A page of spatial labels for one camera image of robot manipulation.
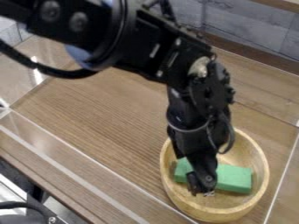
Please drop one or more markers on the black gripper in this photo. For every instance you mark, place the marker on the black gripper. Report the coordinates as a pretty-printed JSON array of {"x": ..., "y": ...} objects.
[{"x": 197, "y": 117}]

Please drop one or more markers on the green rectangular block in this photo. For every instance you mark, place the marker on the green rectangular block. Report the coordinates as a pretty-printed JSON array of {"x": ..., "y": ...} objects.
[{"x": 233, "y": 178}]

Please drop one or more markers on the round wooden bowl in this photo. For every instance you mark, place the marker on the round wooden bowl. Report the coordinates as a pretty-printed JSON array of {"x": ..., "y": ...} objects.
[{"x": 225, "y": 206}]

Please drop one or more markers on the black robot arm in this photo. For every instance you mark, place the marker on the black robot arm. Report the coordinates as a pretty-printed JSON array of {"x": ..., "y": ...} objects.
[{"x": 137, "y": 37}]

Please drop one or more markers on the clear acrylic enclosure wall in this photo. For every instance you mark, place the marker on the clear acrylic enclosure wall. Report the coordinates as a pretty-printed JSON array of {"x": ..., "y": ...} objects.
[{"x": 85, "y": 138}]

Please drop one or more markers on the black metal frame bracket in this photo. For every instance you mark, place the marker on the black metal frame bracket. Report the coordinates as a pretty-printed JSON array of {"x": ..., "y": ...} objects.
[{"x": 36, "y": 197}]

